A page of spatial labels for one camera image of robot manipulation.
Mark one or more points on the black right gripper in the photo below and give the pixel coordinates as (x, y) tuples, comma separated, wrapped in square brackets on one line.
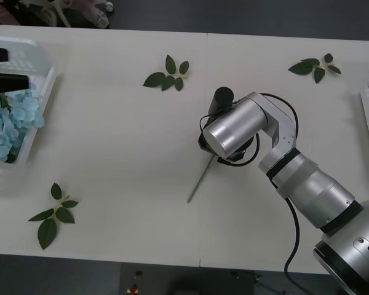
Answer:
[(205, 146)]

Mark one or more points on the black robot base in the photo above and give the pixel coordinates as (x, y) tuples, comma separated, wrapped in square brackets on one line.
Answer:
[(187, 281)]

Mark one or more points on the silver and black right arm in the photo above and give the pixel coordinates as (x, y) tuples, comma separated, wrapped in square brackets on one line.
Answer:
[(313, 187)]

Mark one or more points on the green leaf twig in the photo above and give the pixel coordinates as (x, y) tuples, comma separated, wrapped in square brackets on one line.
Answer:
[(155, 80), (301, 68), (47, 232)]

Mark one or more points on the person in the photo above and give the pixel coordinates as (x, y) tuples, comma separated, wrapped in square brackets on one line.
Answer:
[(93, 13)]

